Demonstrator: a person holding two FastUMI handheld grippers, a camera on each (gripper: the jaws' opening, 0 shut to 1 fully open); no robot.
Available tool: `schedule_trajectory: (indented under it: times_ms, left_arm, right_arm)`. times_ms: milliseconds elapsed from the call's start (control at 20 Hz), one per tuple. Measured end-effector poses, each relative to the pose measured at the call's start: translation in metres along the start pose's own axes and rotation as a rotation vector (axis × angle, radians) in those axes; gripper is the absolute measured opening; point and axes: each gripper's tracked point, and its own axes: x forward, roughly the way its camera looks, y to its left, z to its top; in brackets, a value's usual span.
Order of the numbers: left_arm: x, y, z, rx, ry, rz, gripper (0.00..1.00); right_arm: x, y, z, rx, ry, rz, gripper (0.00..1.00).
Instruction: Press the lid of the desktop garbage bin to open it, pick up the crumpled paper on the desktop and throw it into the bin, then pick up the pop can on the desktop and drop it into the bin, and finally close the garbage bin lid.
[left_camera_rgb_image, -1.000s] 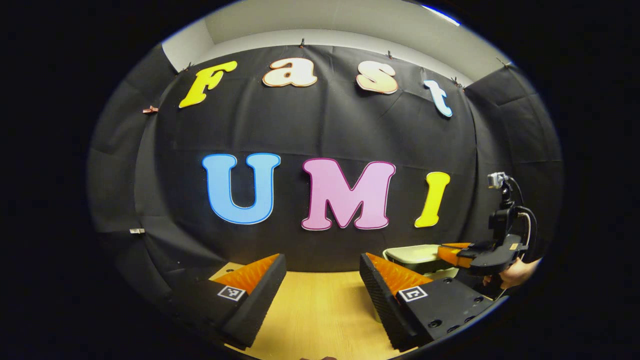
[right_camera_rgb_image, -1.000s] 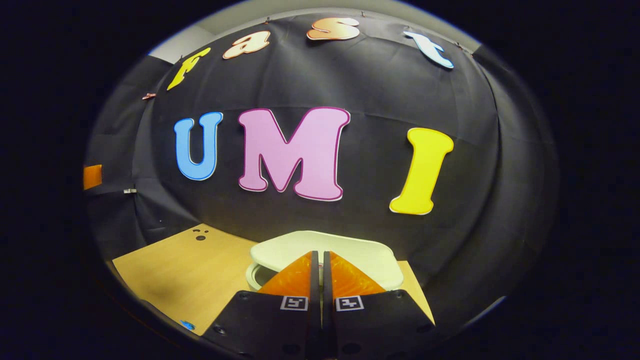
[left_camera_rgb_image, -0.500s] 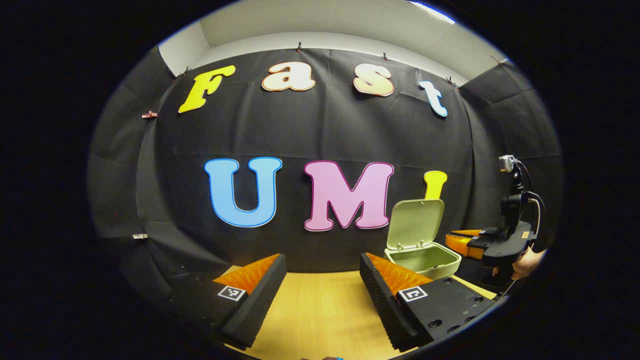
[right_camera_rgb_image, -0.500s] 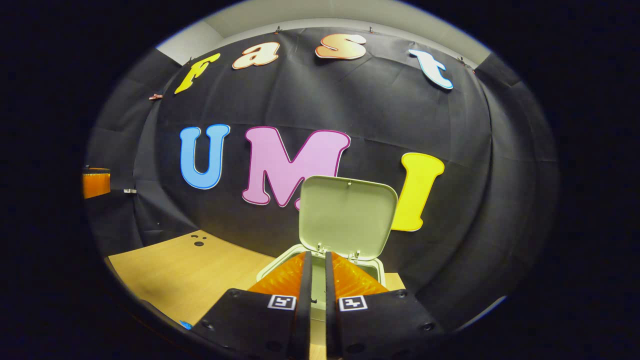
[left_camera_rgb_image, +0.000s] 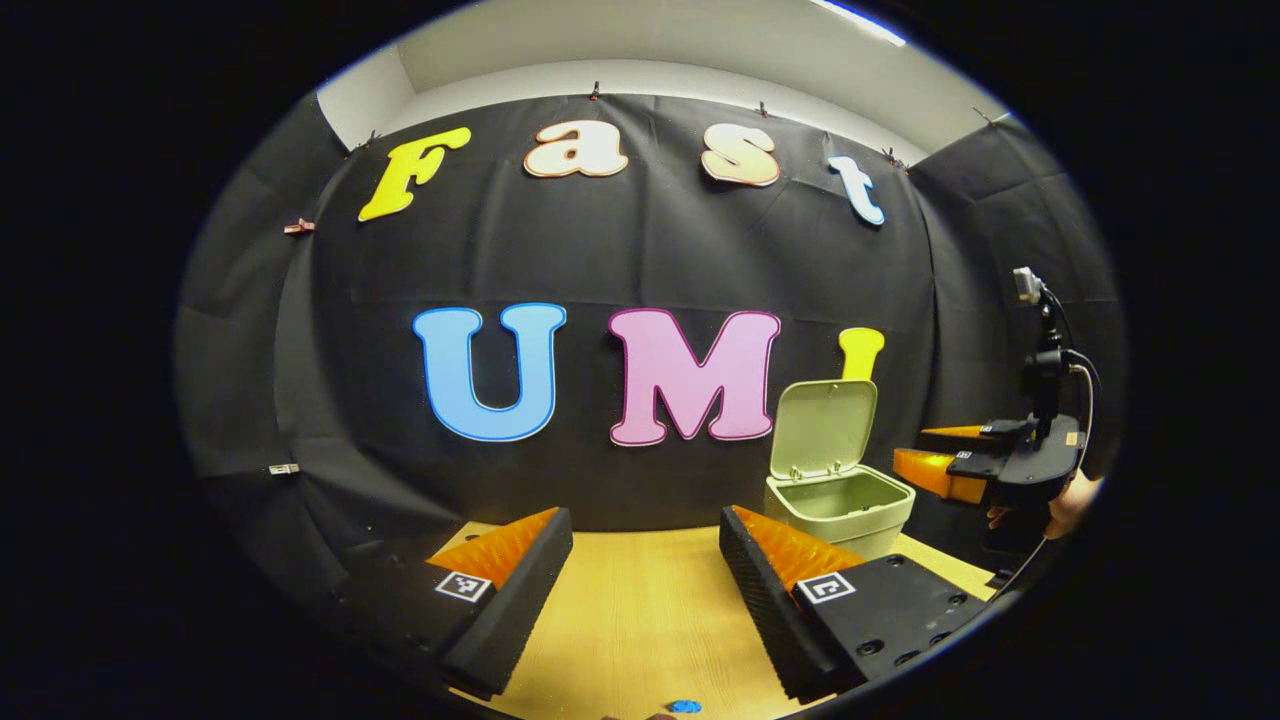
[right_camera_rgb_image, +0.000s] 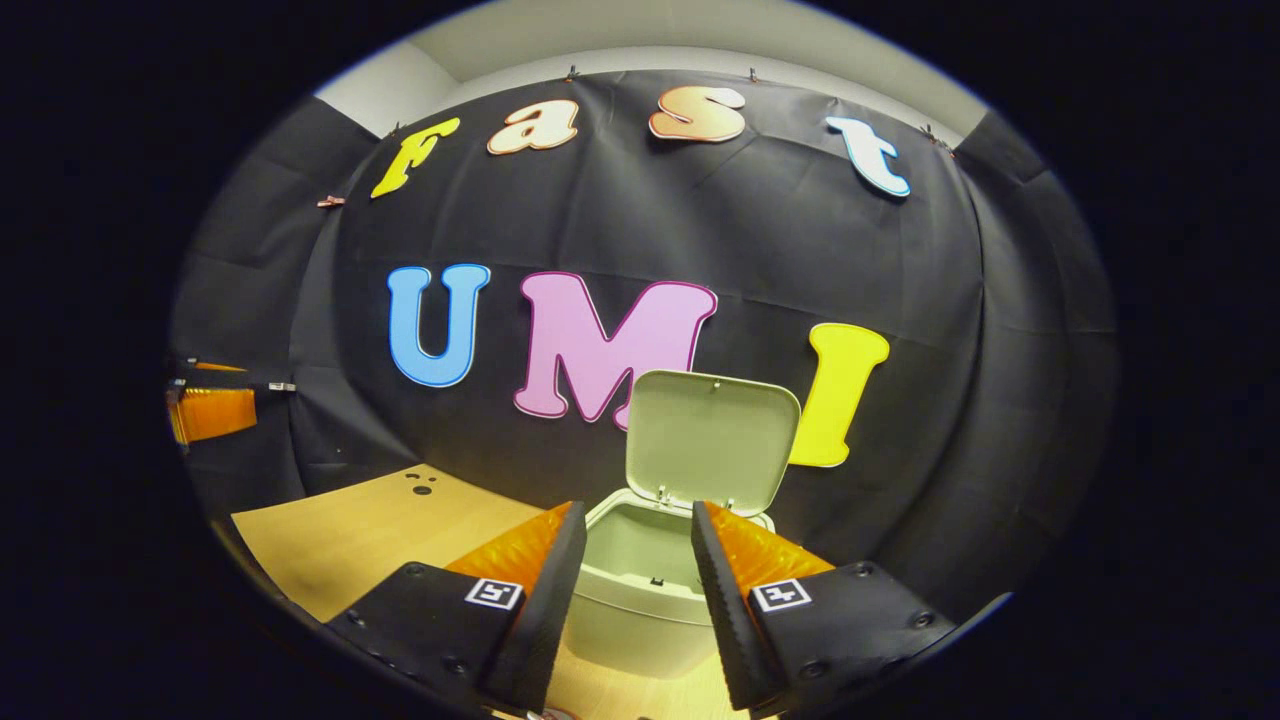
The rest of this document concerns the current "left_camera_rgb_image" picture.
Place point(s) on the green desktop garbage bin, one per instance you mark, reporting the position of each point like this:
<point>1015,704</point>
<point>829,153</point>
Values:
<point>850,525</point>

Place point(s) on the blue paper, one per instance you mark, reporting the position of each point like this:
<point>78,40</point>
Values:
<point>685,706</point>

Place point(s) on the black backdrop cloth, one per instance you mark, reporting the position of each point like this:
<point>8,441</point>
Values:
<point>600,250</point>

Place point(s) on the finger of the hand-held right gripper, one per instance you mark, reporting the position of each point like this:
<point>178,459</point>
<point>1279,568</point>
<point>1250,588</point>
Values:
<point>1005,430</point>
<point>950,478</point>

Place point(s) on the wooden desktop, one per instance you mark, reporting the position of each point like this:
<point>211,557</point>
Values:
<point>640,610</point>

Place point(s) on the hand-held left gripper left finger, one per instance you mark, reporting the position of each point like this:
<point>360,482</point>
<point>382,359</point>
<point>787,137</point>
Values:
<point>525,610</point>

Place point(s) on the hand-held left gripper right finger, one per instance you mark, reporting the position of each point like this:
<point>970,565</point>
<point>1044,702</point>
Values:
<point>760,610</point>

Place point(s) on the copper cloth clip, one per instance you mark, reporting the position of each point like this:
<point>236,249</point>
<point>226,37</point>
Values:
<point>298,227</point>

